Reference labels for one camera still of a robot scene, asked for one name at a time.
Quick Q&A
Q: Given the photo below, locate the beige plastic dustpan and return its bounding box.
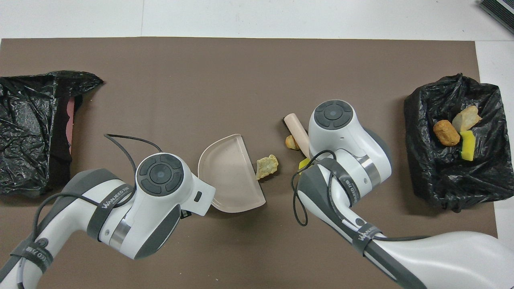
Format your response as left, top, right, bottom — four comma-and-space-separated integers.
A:
198, 134, 267, 214

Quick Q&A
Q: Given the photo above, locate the pale yellowish foam chunk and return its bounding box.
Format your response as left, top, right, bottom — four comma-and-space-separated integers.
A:
256, 155, 279, 180

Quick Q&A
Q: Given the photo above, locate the beige hand brush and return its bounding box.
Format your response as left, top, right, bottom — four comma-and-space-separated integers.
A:
284, 113, 310, 158

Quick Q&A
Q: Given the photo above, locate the brown bread roll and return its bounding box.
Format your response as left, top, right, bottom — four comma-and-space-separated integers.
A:
433, 120, 461, 147

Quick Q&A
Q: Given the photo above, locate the yellow and green sponge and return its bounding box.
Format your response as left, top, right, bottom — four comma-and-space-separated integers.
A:
460, 130, 476, 161

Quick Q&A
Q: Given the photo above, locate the pale wedge foam chunk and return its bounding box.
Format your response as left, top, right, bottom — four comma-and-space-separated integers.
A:
452, 105, 482, 133

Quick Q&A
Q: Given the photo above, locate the black bag over pink bin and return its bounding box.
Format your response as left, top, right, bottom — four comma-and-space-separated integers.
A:
0, 71, 104, 196

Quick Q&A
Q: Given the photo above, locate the brown table mat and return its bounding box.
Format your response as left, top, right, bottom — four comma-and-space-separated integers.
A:
0, 37, 504, 289

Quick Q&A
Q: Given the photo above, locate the dark grey ribbed object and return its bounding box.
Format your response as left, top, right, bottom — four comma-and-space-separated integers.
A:
478, 0, 514, 35

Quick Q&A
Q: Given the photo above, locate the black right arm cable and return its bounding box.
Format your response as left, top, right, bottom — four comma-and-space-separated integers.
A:
291, 150, 434, 241

